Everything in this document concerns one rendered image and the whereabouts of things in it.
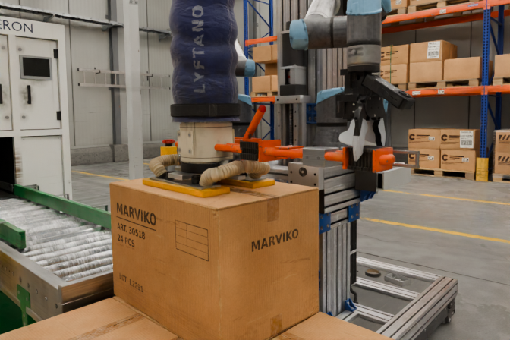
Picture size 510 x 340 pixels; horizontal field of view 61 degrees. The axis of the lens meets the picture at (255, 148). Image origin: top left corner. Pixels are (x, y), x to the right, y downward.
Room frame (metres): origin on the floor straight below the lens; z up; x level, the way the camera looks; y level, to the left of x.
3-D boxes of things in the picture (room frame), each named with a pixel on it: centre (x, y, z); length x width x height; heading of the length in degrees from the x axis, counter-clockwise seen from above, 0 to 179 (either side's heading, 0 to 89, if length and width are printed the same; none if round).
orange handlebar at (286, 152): (1.34, -0.07, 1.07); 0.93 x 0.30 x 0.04; 44
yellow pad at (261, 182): (1.46, 0.09, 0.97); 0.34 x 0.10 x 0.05; 44
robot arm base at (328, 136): (1.68, -0.30, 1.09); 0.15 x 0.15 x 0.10
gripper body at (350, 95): (0.98, -0.24, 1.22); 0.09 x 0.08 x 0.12; 44
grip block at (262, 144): (1.22, -0.01, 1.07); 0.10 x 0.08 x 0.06; 134
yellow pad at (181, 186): (1.33, 0.23, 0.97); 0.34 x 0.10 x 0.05; 44
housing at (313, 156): (1.06, -0.16, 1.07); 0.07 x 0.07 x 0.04; 44
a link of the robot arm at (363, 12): (0.98, -0.25, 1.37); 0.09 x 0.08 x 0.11; 165
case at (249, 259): (1.40, 0.15, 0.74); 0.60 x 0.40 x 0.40; 44
